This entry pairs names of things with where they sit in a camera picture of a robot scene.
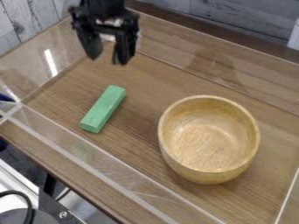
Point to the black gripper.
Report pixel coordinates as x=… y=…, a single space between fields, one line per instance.
x=106 y=17

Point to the green rectangular block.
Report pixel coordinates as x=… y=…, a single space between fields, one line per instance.
x=103 y=109

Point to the wooden brown bowl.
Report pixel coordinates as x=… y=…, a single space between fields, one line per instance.
x=209 y=138

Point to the blue object at left edge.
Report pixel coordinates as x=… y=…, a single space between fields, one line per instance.
x=6 y=98

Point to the black table leg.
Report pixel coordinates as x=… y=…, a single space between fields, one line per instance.
x=50 y=185

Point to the clear acrylic enclosure wall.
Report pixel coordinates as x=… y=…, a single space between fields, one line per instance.
x=115 y=167

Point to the black metal bracket with screw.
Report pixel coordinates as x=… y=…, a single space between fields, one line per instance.
x=52 y=213

